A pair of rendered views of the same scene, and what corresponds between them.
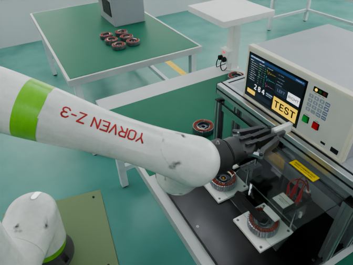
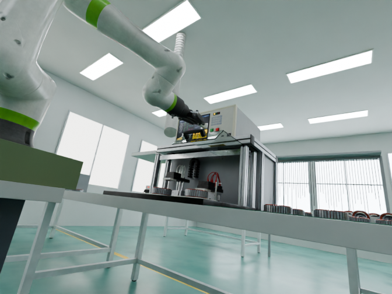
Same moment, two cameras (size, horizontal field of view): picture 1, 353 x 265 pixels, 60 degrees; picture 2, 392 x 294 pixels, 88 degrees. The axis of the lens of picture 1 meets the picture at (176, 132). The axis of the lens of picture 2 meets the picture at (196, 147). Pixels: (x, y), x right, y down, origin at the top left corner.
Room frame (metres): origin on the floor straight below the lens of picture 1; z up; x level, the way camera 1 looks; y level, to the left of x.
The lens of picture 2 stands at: (-0.25, 0.13, 0.74)
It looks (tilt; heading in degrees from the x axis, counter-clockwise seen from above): 16 degrees up; 336
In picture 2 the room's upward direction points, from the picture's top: 7 degrees clockwise
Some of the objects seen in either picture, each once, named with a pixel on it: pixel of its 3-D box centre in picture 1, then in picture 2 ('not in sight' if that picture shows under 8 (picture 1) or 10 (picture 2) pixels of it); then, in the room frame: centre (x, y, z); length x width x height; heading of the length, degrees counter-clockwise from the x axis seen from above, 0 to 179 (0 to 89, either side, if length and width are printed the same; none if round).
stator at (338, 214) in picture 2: not in sight; (330, 215); (0.26, -0.68, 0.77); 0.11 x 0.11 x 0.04
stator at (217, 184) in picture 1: (223, 179); (161, 191); (0.86, -0.18, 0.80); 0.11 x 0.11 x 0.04
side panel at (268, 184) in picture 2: not in sight; (268, 185); (0.65, -0.74, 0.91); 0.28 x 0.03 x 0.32; 117
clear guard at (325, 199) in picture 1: (290, 188); (212, 146); (0.60, -0.33, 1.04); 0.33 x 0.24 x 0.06; 117
